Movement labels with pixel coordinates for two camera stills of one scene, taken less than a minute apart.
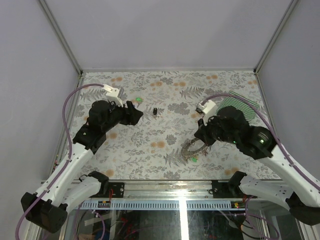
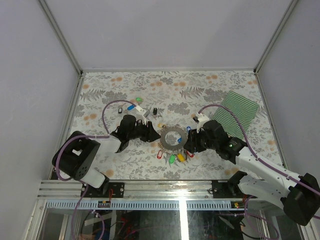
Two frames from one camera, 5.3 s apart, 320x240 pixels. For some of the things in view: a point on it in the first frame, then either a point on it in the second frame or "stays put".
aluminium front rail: (167, 195) stays put
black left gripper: (132, 115) to (150, 134)
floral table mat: (162, 145) stays put
